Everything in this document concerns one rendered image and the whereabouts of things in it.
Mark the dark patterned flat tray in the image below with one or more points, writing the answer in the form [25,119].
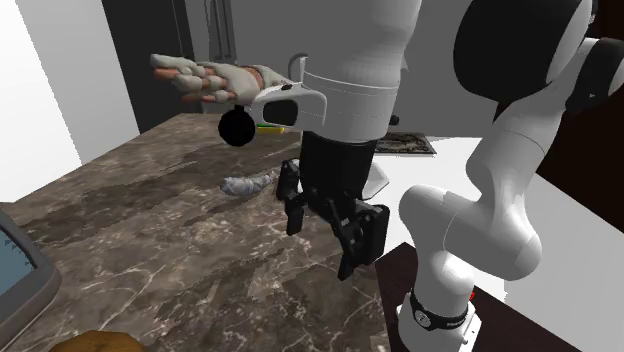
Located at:
[407,144]

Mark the grey and orange glove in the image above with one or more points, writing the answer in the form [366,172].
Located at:
[229,78]

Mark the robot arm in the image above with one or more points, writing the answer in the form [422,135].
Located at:
[351,73]

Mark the yellow green marker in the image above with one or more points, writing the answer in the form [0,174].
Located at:
[269,130]

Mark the grey tablet with blue screen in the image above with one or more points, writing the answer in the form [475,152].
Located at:
[22,273]

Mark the dark door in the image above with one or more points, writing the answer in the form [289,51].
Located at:
[146,53]

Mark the brown lumpy object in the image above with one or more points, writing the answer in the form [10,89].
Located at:
[97,342]

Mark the grey wrapped bundle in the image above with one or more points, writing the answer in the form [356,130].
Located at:
[244,185]

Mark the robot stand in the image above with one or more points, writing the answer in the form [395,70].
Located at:
[512,326]

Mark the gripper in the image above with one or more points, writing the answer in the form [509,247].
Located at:
[336,166]

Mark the black round object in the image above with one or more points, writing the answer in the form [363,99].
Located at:
[236,129]

